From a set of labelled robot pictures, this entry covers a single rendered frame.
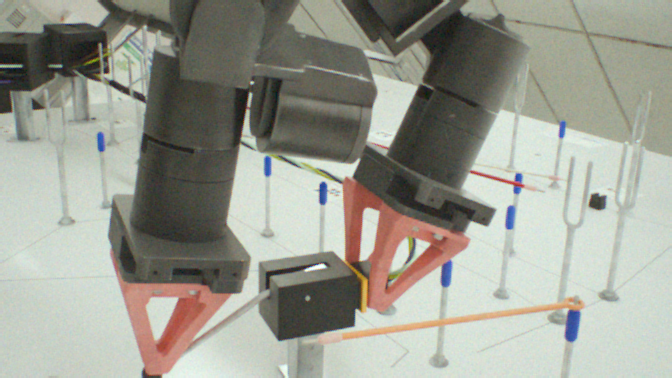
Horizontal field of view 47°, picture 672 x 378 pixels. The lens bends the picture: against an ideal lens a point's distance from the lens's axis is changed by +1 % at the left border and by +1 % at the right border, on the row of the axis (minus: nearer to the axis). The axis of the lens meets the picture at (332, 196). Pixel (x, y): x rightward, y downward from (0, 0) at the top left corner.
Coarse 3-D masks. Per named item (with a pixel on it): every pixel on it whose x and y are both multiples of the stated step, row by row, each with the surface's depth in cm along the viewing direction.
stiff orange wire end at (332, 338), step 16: (544, 304) 45; (560, 304) 45; (432, 320) 43; (448, 320) 43; (464, 320) 43; (480, 320) 44; (320, 336) 41; (336, 336) 41; (352, 336) 41; (368, 336) 42
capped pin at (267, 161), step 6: (264, 162) 77; (270, 162) 77; (264, 168) 77; (270, 168) 77; (270, 174) 77; (270, 180) 78; (270, 186) 78; (270, 192) 78; (270, 228) 80; (264, 234) 79; (270, 234) 79
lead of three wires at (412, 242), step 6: (408, 240) 59; (414, 240) 59; (408, 246) 58; (414, 246) 58; (408, 252) 58; (414, 252) 58; (408, 258) 57; (414, 258) 57; (408, 264) 56; (396, 270) 56; (402, 270) 56; (390, 276) 55; (396, 276) 55
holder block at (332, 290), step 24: (264, 264) 52; (288, 264) 52; (312, 264) 52; (336, 264) 53; (264, 288) 52; (288, 288) 49; (312, 288) 50; (336, 288) 51; (264, 312) 53; (288, 312) 50; (312, 312) 51; (336, 312) 51; (288, 336) 51
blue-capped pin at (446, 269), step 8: (448, 264) 55; (448, 272) 55; (440, 280) 55; (448, 280) 55; (440, 304) 56; (440, 312) 56; (440, 328) 57; (440, 336) 57; (440, 344) 57; (440, 352) 57; (432, 360) 58; (440, 360) 57; (448, 360) 58; (440, 368) 57
